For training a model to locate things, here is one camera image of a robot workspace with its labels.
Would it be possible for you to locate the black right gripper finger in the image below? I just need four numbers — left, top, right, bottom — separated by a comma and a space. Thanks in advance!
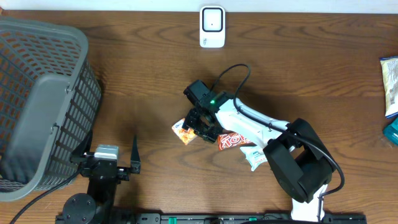
195, 127, 220, 143
182, 108, 199, 131

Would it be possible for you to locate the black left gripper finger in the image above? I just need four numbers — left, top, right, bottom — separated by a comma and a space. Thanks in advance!
130, 135, 141, 168
70, 130, 93, 164

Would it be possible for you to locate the small orange snack box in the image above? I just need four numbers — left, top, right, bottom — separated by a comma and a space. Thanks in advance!
172, 118, 197, 145

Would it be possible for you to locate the red Top chocolate bar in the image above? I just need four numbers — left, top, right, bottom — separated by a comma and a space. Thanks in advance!
217, 133, 252, 151

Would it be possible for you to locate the light blue snack packet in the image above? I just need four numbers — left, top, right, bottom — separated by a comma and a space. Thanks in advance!
240, 146, 267, 172

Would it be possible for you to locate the blue mouthwash bottle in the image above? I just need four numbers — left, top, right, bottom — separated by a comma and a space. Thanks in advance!
383, 118, 398, 146

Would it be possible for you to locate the beige snack bag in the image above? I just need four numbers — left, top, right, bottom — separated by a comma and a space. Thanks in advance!
380, 56, 397, 118

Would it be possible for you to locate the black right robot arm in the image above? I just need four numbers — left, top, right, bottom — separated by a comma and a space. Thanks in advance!
183, 89, 341, 222

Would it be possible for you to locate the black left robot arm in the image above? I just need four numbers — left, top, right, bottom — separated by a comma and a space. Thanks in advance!
56, 131, 141, 223

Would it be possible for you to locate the grey plastic shopping basket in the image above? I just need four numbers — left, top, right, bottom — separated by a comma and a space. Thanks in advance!
1, 17, 102, 202

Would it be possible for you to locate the black left camera cable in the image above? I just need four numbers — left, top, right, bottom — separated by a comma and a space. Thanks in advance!
9, 170, 81, 224

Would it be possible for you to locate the black camera cable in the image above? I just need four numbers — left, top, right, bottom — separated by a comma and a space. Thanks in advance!
210, 63, 345, 222
9, 170, 81, 224

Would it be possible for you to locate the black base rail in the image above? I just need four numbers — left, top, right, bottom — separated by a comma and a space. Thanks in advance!
55, 212, 368, 224

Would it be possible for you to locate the black right camera cable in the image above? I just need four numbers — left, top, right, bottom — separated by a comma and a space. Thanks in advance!
210, 63, 345, 222

